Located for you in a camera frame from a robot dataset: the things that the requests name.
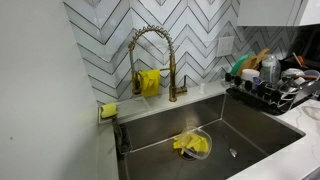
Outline stainless steel sink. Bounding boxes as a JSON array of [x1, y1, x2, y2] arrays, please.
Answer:
[[114, 93, 307, 180]]

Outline metal sink caddy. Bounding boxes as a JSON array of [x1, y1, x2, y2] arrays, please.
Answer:
[[112, 116, 134, 155]]

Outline black sink drain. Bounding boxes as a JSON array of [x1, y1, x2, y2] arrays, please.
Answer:
[[174, 148, 198, 162]]

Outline small silver sink fitting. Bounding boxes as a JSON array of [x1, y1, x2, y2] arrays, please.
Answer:
[[229, 147, 239, 159]]

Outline black dish rack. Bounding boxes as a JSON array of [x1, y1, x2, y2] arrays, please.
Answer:
[[225, 73, 320, 116]]

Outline yellow cloth on faucet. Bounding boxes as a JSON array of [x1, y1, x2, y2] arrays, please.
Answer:
[[138, 68, 162, 98]]

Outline gold spring kitchen faucet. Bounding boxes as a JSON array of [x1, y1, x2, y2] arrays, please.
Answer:
[[127, 24, 189, 103]]

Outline clear plastic sponge tray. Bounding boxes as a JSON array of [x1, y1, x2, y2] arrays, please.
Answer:
[[98, 96, 152, 125]]

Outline yellow sponge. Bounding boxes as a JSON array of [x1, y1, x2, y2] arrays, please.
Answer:
[[100, 102, 119, 120]]

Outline yellow rubber glove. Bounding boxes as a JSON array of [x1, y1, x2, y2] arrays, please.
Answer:
[[171, 131, 210, 155]]

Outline green plate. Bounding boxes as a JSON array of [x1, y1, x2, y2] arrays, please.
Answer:
[[229, 53, 252, 76]]

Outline wooden cutting board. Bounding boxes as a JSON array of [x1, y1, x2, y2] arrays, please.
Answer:
[[252, 47, 272, 67], [236, 55, 258, 76]]

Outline white cup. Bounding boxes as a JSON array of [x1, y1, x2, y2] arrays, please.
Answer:
[[240, 68, 261, 83]]

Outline clear plastic bottle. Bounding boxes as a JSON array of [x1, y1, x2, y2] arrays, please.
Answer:
[[259, 54, 282, 85]]

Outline stainless steel bowl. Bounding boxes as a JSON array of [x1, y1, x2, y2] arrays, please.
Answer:
[[280, 76, 302, 95]]

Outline white upper cabinet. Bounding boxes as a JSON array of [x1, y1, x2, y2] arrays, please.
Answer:
[[236, 0, 320, 27]]

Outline white bowl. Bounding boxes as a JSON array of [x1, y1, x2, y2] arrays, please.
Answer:
[[281, 67, 305, 79]]

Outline orange utensil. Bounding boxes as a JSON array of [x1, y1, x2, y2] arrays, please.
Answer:
[[292, 51, 307, 69]]

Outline pale blue bowl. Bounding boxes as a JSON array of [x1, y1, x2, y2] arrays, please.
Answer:
[[303, 68, 320, 81]]

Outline dark glass countertop appliance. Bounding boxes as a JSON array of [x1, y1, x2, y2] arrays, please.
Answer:
[[279, 25, 320, 73]]

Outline white wall outlet plate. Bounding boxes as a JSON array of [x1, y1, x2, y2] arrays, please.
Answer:
[[216, 35, 235, 58]]

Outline wooden handled utensil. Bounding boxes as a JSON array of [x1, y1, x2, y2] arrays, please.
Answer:
[[290, 73, 320, 81]]

